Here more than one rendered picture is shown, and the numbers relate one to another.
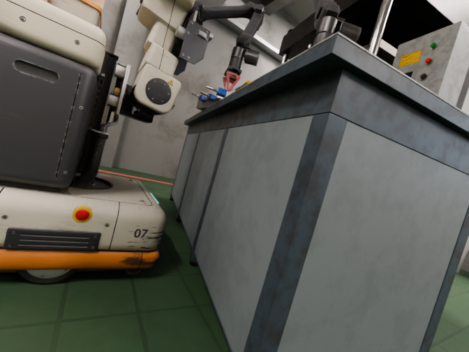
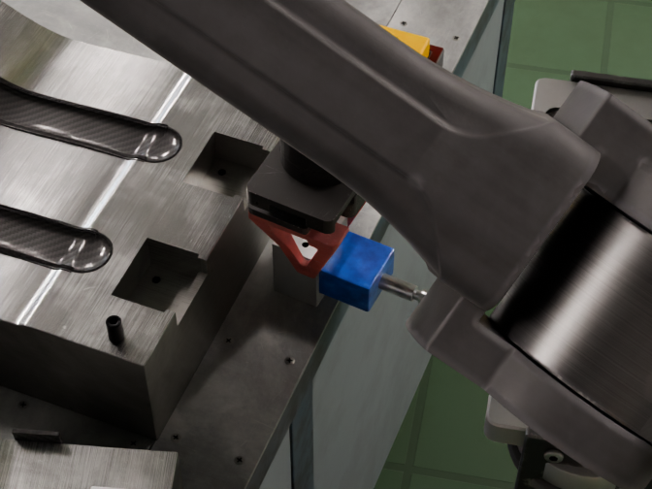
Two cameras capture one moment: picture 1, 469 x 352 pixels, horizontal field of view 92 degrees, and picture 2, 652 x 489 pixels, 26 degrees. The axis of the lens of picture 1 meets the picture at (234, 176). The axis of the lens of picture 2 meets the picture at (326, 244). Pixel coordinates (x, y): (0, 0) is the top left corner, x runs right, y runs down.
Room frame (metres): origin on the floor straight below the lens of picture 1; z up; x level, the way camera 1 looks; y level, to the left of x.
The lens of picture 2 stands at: (1.56, 0.59, 1.62)
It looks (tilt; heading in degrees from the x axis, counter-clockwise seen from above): 50 degrees down; 223
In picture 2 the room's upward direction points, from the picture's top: straight up
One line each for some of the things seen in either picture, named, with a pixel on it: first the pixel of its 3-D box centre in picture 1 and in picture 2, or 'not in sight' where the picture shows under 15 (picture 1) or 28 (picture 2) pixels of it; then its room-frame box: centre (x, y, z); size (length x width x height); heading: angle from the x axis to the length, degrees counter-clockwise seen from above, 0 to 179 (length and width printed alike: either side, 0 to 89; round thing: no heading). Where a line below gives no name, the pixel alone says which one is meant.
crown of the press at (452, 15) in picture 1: (352, 55); not in sight; (2.12, -0.73, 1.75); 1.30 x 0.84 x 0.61; 22
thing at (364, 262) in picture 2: (219, 91); (369, 276); (1.08, 0.17, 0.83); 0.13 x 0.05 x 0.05; 106
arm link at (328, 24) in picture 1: (328, 30); not in sight; (0.76, -0.16, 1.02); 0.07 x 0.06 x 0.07; 90
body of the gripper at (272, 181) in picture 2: (234, 67); (322, 135); (1.09, 0.14, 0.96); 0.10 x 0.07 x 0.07; 16
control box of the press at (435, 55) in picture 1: (393, 170); not in sight; (1.30, -0.86, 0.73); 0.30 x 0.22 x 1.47; 22
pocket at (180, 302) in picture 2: not in sight; (162, 292); (1.21, 0.11, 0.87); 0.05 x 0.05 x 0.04; 22
